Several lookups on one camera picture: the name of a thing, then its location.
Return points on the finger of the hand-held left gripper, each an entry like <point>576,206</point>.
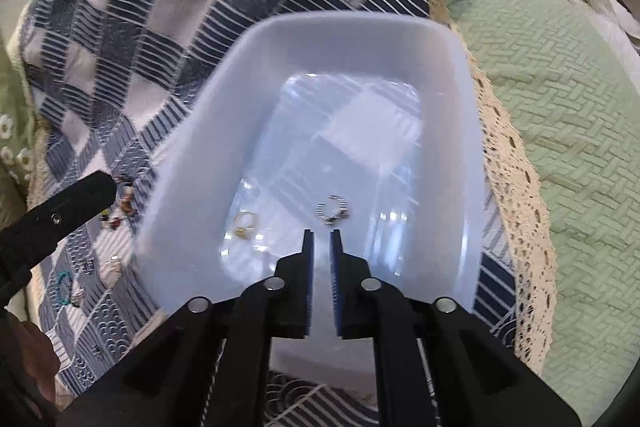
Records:
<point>75,204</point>

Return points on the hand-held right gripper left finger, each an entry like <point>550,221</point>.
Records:
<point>309,267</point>

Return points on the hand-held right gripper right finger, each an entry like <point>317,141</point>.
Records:
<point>335,267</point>

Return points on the silver flower brooch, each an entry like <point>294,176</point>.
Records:
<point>112,267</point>

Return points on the white plastic tray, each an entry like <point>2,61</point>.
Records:
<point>350,82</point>

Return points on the person's left hand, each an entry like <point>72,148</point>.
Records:
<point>30,357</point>

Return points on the green daisy pillow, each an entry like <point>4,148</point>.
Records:
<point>10,142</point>

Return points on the navy patterned cloth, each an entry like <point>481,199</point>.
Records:
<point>150,7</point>

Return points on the green quilted bedspread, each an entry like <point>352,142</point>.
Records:
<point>575,132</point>

